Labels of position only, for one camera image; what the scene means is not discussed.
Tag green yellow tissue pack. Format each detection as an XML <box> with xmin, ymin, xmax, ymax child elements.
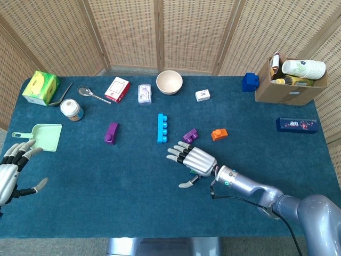
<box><xmin>22</xmin><ymin>70</ymin><xmax>60</xmax><ymax>107</ymax></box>

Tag white-lidded clear jar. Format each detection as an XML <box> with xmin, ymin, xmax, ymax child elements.
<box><xmin>59</xmin><ymin>98</ymin><xmax>84</xmax><ymax>122</ymax></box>

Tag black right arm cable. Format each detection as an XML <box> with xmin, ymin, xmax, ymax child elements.
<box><xmin>209</xmin><ymin>183</ymin><xmax>304</xmax><ymax>256</ymax></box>

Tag clear plastic white case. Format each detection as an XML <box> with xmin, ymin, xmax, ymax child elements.
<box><xmin>137</xmin><ymin>84</ymin><xmax>153</xmax><ymax>105</ymax></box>

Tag small white box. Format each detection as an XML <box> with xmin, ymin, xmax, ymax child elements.
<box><xmin>195</xmin><ymin>89</ymin><xmax>211</xmax><ymax>102</ymax></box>

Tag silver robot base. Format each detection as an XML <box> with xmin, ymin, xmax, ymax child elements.
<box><xmin>105</xmin><ymin>236</ymin><xmax>222</xmax><ymax>256</ymax></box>

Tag purple two-stud small block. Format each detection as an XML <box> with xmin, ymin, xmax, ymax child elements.
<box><xmin>182</xmin><ymin>128</ymin><xmax>200</xmax><ymax>145</ymax></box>

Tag red and white box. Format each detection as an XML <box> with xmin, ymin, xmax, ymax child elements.
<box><xmin>104</xmin><ymin>76</ymin><xmax>131</xmax><ymax>104</ymax></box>

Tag wicker folding screen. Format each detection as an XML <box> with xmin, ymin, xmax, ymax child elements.
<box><xmin>0</xmin><ymin>0</ymin><xmax>341</xmax><ymax>166</ymax></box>

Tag metal spoon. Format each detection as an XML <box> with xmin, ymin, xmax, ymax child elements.
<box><xmin>77</xmin><ymin>85</ymin><xmax>112</xmax><ymax>105</ymax></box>

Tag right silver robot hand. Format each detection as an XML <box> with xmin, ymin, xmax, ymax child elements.
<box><xmin>167</xmin><ymin>141</ymin><xmax>218</xmax><ymax>189</ymax></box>

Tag light green dustpan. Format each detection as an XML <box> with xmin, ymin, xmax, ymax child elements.
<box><xmin>11</xmin><ymin>123</ymin><xmax>63</xmax><ymax>153</ymax></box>

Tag dark blue tall block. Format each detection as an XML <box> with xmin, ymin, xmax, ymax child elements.
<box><xmin>241</xmin><ymin>72</ymin><xmax>261</xmax><ymax>93</ymax></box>

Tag dark blue long box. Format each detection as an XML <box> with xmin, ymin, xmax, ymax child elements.
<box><xmin>275</xmin><ymin>116</ymin><xmax>319</xmax><ymax>133</ymax></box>

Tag snack packets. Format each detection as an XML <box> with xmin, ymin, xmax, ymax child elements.
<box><xmin>269</xmin><ymin>52</ymin><xmax>282</xmax><ymax>81</ymax></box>

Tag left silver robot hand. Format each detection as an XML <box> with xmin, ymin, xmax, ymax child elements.
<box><xmin>0</xmin><ymin>139</ymin><xmax>50</xmax><ymax>206</ymax></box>

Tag yellow drink bottle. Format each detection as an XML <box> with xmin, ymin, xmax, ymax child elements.
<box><xmin>274</xmin><ymin>75</ymin><xmax>315</xmax><ymax>87</ymax></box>

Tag purple one-stud curved block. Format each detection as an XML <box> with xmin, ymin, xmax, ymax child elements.
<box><xmin>104</xmin><ymin>122</ymin><xmax>120</xmax><ymax>146</ymax></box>

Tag paper cups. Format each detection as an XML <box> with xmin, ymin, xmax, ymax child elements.
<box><xmin>281</xmin><ymin>59</ymin><xmax>327</xmax><ymax>80</ymax></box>

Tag beige bowl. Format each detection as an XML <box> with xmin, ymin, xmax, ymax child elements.
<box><xmin>156</xmin><ymin>70</ymin><xmax>184</xmax><ymax>95</ymax></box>

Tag teal table carpet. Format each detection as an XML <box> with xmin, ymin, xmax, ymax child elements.
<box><xmin>0</xmin><ymin>76</ymin><xmax>336</xmax><ymax>239</ymax></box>

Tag orange one-stud block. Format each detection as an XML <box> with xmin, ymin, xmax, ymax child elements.
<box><xmin>210</xmin><ymin>128</ymin><xmax>229</xmax><ymax>142</ymax></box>

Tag light blue long block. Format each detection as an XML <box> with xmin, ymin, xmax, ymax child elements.
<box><xmin>157</xmin><ymin>113</ymin><xmax>169</xmax><ymax>145</ymax></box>

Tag cardboard box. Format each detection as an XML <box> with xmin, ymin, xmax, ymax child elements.
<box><xmin>254</xmin><ymin>53</ymin><xmax>329</xmax><ymax>107</ymax></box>

